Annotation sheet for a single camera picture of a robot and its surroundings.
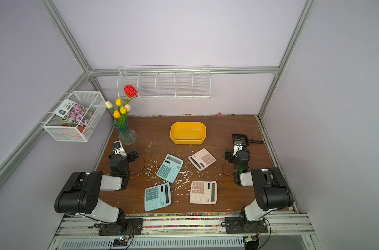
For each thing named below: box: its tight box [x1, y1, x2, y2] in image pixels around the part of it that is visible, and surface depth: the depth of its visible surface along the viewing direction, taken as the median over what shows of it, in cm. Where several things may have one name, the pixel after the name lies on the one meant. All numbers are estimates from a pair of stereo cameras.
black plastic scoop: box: [231, 133, 264, 147], surface depth 107 cm
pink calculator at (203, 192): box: [189, 180, 218, 205], surface depth 84 cm
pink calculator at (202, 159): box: [187, 147, 217, 172], surface depth 97 cm
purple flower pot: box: [61, 103, 94, 133], surface depth 76 cm
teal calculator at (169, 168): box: [156, 154, 184, 184], surface depth 93 cm
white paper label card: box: [53, 98, 77, 118], surface depth 74 cm
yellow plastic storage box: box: [169, 121, 207, 145], surface depth 110 cm
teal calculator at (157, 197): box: [144, 182, 172, 212], surface depth 82 cm
